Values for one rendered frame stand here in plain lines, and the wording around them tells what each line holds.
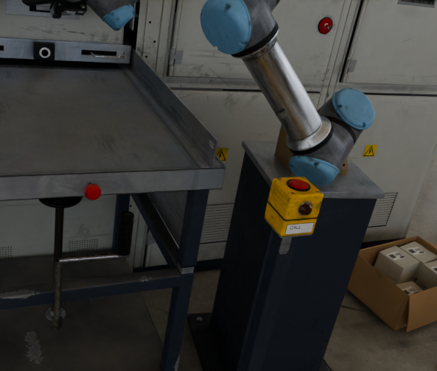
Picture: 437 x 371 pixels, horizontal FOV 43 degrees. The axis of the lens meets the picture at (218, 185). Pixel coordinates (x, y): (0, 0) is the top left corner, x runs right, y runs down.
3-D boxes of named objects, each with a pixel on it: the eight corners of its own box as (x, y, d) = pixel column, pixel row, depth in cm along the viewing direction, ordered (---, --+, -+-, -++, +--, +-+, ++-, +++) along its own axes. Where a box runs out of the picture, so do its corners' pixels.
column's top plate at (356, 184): (334, 149, 180) (335, 143, 180) (383, 199, 154) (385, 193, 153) (241, 145, 171) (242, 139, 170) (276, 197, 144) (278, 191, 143)
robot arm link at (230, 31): (363, 150, 139) (263, -45, 109) (338, 194, 133) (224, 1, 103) (323, 149, 148) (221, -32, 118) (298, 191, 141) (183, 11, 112)
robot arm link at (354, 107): (358, 124, 152) (387, 102, 139) (337, 160, 146) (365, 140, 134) (323, 97, 151) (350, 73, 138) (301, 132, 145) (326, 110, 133)
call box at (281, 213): (313, 235, 116) (325, 193, 112) (280, 238, 113) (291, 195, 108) (294, 216, 123) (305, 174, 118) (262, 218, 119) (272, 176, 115)
